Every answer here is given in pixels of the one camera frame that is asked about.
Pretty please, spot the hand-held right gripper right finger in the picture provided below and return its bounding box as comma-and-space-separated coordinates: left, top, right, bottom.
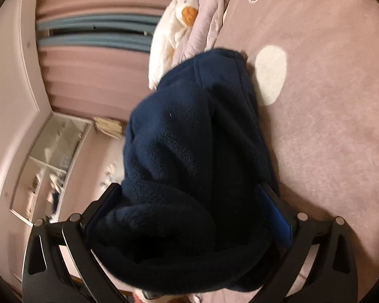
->
249, 181, 359, 303

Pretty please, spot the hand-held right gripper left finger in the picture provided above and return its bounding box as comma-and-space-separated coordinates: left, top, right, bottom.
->
21, 182, 131, 303

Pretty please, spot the navy fleece jacket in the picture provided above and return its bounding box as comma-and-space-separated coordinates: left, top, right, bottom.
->
85, 48, 295, 293

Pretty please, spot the white shelf cabinet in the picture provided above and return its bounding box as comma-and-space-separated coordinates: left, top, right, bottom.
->
9, 112, 93, 228

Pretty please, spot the straw tassel hanging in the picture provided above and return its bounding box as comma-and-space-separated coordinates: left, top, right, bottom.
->
93, 117, 126, 140

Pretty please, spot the pink deer print bed sheet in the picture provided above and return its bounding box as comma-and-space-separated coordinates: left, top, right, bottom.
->
91, 0, 379, 303

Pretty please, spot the pink curtain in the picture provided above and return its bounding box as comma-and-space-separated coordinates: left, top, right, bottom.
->
35, 0, 203, 121

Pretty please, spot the blue-grey curtain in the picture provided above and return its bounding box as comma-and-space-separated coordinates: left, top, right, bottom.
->
36, 13, 163, 53

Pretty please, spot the white goose plush toy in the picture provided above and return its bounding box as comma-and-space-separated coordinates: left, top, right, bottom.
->
148, 0, 199, 91

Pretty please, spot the lilac quilt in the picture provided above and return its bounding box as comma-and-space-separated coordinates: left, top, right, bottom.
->
173, 0, 238, 67

